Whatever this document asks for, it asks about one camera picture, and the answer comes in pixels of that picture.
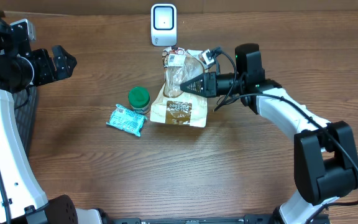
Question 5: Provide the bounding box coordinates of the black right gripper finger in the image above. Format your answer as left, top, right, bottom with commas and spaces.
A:
180, 73, 210, 87
180, 82, 209, 96

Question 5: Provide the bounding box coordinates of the white brown snack pouch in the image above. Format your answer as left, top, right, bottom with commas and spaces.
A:
150, 47, 209, 128

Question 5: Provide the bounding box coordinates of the green lid seasoning jar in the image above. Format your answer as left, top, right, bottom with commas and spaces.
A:
128, 86, 150, 114

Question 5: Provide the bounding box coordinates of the teal wet wipes pack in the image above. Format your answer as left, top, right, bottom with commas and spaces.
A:
106, 104, 147, 137

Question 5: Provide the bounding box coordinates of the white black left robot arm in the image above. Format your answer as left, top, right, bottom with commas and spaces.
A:
0, 18, 107, 223

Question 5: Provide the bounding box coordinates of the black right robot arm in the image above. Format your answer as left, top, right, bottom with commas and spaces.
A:
180, 43, 358, 223

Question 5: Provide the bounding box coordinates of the grey plastic mesh basket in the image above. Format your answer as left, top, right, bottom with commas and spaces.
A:
12, 87, 39, 156

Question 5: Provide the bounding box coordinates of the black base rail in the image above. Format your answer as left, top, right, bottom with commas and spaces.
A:
110, 215, 280, 224

